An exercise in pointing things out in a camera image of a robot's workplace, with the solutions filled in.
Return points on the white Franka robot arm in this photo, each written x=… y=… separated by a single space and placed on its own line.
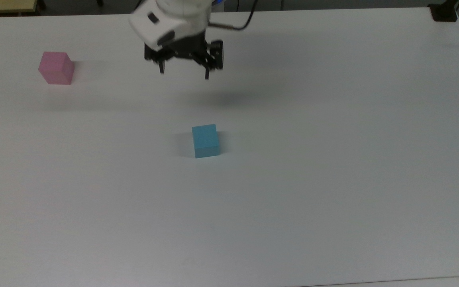
x=165 y=20

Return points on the yellow wooden table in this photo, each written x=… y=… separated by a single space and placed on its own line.
x=4 y=5

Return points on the pink cube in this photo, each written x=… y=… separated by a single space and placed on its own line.
x=56 y=67

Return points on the blue cube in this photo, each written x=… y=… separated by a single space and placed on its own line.
x=205 y=139

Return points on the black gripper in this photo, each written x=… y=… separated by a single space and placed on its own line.
x=181 y=50

